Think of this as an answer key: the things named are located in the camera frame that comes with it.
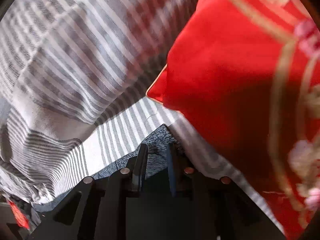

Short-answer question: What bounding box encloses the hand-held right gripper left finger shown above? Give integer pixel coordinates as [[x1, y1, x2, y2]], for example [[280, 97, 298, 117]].
[[27, 143, 149, 240]]

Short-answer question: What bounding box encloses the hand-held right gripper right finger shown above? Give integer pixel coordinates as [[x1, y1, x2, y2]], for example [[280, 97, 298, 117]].
[[166, 143, 278, 240]]

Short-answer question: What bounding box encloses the grey white striped quilt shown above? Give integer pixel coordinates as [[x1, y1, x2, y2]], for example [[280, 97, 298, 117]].
[[0, 0, 208, 205]]

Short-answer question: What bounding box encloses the red embroidered pillow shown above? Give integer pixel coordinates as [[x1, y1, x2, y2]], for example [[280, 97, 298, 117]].
[[146, 0, 320, 240]]

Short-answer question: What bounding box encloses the dark object with red label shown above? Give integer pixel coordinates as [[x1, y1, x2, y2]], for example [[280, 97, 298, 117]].
[[5, 199, 31, 230]]

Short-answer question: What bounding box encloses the grey white striped bed sheet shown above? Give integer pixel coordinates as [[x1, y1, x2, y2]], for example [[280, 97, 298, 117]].
[[81, 96, 287, 234]]

